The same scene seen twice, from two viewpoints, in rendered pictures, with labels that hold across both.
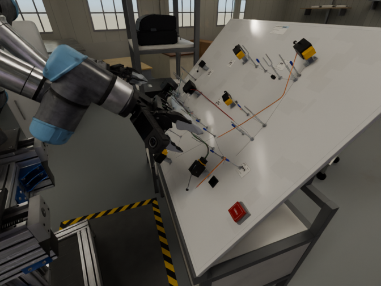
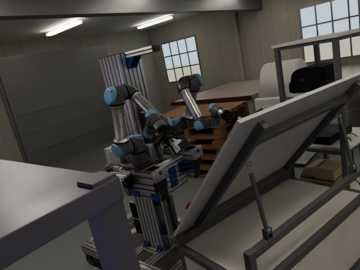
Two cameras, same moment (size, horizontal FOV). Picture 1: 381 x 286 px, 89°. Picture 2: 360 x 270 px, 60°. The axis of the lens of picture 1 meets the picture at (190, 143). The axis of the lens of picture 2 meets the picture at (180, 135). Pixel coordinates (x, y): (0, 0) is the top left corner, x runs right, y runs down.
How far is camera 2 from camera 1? 1.74 m
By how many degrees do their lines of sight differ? 69
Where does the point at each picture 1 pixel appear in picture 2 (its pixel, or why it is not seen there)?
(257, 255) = (208, 262)
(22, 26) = (289, 64)
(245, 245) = (212, 255)
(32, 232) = (151, 175)
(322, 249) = not seen: outside the picture
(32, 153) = (189, 153)
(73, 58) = (149, 113)
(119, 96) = (155, 126)
